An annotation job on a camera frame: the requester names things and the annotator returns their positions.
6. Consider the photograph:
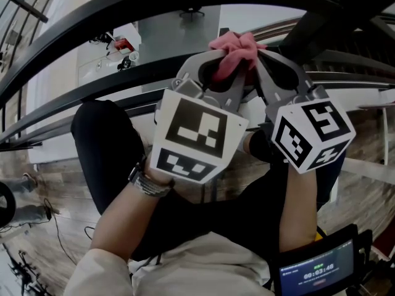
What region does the person's white shirt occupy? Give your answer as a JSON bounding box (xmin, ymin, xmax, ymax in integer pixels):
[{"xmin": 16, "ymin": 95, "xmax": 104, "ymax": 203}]
[{"xmin": 63, "ymin": 232, "xmax": 276, "ymax": 296}]

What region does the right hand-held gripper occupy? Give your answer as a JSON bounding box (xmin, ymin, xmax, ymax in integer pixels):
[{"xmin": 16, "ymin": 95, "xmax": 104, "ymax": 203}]
[{"xmin": 255, "ymin": 50, "xmax": 357, "ymax": 175}]

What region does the white side table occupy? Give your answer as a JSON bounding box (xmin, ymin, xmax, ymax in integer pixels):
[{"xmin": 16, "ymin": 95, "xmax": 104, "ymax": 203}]
[{"xmin": 357, "ymin": 101, "xmax": 395, "ymax": 167}]

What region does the black monitor with screen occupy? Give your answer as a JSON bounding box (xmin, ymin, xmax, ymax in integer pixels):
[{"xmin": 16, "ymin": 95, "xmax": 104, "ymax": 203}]
[{"xmin": 270, "ymin": 223, "xmax": 375, "ymax": 296}]

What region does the black window frame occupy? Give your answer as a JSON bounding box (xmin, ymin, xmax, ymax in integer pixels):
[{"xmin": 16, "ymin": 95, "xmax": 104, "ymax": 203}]
[{"xmin": 0, "ymin": 0, "xmax": 50, "ymax": 24}]

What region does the black metal handrail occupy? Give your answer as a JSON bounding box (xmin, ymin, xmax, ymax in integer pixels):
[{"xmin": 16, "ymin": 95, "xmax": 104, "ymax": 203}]
[{"xmin": 0, "ymin": 0, "xmax": 395, "ymax": 107}]

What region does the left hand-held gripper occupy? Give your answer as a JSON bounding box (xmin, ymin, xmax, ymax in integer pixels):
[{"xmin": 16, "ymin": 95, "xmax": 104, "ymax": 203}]
[{"xmin": 149, "ymin": 49, "xmax": 250, "ymax": 185}]

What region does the person's right forearm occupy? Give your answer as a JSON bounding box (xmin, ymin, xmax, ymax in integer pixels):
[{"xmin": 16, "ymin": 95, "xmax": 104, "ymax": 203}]
[{"xmin": 278, "ymin": 161, "xmax": 319, "ymax": 254}]

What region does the dark staircase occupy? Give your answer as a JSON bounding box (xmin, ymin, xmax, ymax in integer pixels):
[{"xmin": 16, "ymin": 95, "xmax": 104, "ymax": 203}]
[{"xmin": 256, "ymin": 15, "xmax": 395, "ymax": 89}]

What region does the person's left forearm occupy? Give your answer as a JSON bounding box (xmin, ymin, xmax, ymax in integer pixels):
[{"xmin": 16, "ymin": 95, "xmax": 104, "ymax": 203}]
[{"xmin": 89, "ymin": 152, "xmax": 177, "ymax": 260}]

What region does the red box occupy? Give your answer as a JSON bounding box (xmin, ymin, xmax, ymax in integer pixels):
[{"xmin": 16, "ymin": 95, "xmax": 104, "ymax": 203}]
[{"xmin": 113, "ymin": 36, "xmax": 134, "ymax": 54}]

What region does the black wheel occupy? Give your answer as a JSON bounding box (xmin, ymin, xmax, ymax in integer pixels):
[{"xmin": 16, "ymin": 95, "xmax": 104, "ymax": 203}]
[{"xmin": 0, "ymin": 181, "xmax": 17, "ymax": 228}]

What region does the white desk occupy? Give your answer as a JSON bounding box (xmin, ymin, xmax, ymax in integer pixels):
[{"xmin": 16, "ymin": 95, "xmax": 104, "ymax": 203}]
[{"xmin": 77, "ymin": 23, "xmax": 143, "ymax": 88}]

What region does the black floor cable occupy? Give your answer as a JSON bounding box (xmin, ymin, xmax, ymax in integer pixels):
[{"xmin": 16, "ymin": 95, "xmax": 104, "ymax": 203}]
[{"xmin": 42, "ymin": 197, "xmax": 95, "ymax": 266}]

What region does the black railing lower bar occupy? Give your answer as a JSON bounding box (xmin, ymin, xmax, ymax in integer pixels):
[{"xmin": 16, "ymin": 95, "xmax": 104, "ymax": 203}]
[{"xmin": 0, "ymin": 52, "xmax": 223, "ymax": 149}]

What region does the black office chair base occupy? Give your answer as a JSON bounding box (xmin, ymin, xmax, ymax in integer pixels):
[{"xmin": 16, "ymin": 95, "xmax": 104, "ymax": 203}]
[{"xmin": 179, "ymin": 7, "xmax": 206, "ymax": 20}]

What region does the black tripod stand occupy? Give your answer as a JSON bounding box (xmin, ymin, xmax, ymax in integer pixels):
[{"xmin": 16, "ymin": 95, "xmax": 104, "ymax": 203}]
[{"xmin": 7, "ymin": 250, "xmax": 50, "ymax": 296}]

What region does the pink cloth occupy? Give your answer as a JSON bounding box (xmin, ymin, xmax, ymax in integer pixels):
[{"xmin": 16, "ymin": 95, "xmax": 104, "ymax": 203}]
[{"xmin": 209, "ymin": 31, "xmax": 268, "ymax": 83}]

